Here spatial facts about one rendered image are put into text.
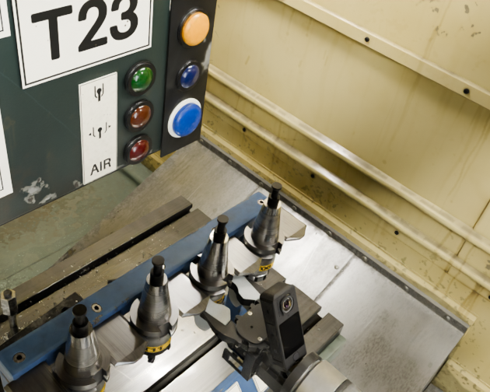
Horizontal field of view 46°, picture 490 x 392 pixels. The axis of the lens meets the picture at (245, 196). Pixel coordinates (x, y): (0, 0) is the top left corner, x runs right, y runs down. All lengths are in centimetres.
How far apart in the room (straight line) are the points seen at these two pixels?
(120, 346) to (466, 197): 76
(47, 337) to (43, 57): 45
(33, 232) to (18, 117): 140
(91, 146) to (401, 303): 107
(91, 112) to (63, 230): 137
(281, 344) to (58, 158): 45
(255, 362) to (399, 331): 63
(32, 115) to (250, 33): 106
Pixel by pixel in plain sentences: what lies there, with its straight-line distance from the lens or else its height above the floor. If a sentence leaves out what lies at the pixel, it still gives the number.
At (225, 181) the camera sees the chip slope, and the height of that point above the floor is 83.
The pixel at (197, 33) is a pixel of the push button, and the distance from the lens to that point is 43.
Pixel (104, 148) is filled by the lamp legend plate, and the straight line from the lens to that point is 44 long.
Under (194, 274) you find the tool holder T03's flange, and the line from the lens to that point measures 81.
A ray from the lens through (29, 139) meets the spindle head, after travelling 39.
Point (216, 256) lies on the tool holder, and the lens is 78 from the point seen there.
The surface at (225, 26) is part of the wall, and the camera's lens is 146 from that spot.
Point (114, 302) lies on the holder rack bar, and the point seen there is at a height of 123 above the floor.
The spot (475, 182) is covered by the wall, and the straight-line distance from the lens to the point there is 120.
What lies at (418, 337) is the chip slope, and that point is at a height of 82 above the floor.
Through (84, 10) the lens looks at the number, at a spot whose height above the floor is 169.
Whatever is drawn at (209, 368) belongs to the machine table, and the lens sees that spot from 111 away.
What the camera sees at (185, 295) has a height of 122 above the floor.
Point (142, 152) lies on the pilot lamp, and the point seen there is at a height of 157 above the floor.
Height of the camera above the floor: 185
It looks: 41 degrees down
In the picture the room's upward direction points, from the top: 12 degrees clockwise
